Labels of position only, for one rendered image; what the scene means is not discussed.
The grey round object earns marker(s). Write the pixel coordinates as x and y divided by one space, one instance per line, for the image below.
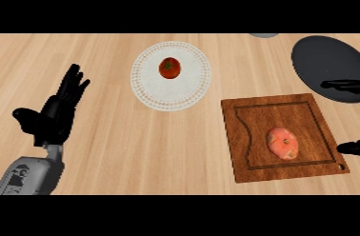
264 35

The white round placemat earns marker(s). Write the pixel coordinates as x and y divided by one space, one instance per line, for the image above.
171 76

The red tomato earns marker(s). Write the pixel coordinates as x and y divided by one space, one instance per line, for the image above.
171 68

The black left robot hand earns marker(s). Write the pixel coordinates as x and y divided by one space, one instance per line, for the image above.
56 116

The brown wooden cutting board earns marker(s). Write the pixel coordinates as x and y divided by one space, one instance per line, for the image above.
284 138

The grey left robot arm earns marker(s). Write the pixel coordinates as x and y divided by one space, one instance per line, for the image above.
29 176

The dark grey pan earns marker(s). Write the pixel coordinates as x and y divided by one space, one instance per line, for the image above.
324 65

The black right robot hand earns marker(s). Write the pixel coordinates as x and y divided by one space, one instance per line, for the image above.
351 148

